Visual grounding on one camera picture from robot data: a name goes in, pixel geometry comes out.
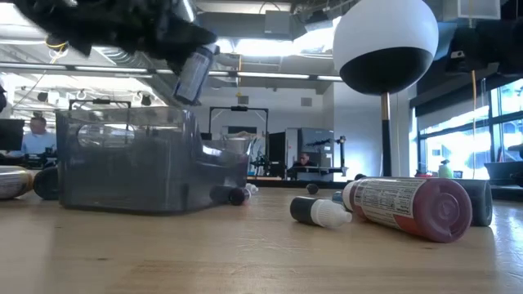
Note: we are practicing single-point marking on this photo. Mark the black background robot arm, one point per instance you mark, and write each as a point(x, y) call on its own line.
point(327, 142)

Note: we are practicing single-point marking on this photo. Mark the large blue food coloring bottle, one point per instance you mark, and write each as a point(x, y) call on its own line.
point(194, 77)

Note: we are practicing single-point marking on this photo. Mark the ceiling light strip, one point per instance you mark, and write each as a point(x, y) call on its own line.
point(329, 78)
point(110, 69)
point(274, 75)
point(32, 66)

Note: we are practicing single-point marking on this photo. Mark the gray ceiling duct box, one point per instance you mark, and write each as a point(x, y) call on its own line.
point(278, 22)

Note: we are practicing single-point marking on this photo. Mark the large black food coloring bottle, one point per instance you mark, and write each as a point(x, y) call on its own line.
point(482, 204)

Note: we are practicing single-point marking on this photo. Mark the small black food coloring bottle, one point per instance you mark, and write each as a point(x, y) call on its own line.
point(314, 211)

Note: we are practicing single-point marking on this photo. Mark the large red food coloring bottle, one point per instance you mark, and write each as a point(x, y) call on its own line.
point(408, 204)

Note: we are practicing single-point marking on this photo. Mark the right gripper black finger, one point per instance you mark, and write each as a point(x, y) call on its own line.
point(461, 43)

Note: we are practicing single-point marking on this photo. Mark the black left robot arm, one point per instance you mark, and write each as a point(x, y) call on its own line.
point(37, 12)

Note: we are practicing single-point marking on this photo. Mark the small red food coloring bottle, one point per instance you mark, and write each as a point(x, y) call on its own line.
point(312, 189)

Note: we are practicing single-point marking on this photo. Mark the green bottle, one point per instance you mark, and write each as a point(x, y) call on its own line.
point(445, 169)

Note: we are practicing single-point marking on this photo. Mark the black monitor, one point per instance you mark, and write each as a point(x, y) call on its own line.
point(277, 153)
point(10, 134)

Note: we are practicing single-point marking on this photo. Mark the large window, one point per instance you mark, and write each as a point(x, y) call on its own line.
point(457, 147)

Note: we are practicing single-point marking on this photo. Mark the gray cabinet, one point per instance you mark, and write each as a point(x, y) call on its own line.
point(316, 136)

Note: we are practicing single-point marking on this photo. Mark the white globe lamp black base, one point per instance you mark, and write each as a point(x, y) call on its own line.
point(384, 41)

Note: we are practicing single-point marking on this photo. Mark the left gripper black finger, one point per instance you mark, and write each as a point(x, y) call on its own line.
point(177, 53)
point(204, 36)

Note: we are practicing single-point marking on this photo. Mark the person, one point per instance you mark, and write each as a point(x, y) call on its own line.
point(303, 160)
point(38, 141)

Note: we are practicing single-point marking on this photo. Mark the black rig frame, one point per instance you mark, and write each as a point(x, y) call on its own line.
point(239, 108)

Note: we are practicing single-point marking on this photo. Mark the small blue food coloring bottle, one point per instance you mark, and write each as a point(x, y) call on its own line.
point(337, 198)

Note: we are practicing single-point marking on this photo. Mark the smoky transparent plastic bin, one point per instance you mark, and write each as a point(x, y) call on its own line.
point(143, 171)

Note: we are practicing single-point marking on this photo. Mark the large yellow food coloring bottle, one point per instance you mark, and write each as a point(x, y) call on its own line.
point(14, 183)

